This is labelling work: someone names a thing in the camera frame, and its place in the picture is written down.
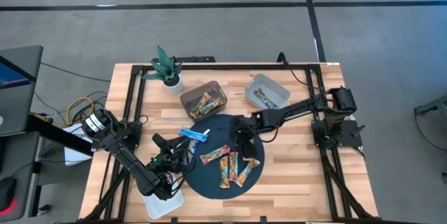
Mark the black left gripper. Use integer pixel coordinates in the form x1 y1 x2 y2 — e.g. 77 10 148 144
149 133 197 174

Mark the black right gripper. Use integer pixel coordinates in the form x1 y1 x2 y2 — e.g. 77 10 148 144
229 114 261 158

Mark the bright blue bar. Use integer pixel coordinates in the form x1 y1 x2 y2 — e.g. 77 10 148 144
177 128 208 144

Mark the round dark blue woven mat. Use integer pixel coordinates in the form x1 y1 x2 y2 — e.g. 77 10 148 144
179 114 265 200

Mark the grey plastic bin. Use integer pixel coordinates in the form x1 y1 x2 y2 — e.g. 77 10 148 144
244 73 291 117

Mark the brown plastic bin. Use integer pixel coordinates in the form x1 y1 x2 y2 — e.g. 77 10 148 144
179 80 228 123

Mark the white flat tray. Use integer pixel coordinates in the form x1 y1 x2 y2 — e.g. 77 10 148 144
142 173 185 220

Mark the white plant pot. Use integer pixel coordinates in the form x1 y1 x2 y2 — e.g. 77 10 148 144
163 75 184 95

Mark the green snake plant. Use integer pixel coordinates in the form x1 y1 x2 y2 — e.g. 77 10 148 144
142 45 183 86

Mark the black power strip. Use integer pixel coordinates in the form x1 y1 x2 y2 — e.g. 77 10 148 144
173 55 217 64

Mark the white paper sheet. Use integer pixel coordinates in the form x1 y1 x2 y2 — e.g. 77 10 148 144
62 124 94 167

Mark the black desk beam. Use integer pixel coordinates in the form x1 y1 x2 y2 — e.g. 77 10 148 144
26 114 94 157

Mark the small dark floor object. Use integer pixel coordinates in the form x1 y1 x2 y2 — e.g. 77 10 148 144
36 204 52 217

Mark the grey side desk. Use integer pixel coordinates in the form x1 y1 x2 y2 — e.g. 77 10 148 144
0 131 42 223

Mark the grey laptop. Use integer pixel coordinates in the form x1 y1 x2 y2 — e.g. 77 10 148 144
0 45 45 137

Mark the black computer mouse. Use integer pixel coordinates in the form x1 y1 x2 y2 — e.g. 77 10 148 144
0 177 17 213

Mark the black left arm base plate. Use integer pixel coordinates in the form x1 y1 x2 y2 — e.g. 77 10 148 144
113 121 143 150

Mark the black aluminium table frame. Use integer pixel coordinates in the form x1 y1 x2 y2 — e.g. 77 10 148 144
83 62 380 223

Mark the black frame cable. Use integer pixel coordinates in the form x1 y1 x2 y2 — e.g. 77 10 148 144
277 52 329 96

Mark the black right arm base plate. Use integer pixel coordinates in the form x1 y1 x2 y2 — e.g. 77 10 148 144
312 119 364 149

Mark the yellow cable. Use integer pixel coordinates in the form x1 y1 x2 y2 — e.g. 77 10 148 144
65 96 96 127

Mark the black floor cable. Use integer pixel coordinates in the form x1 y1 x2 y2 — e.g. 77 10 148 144
40 61 112 84

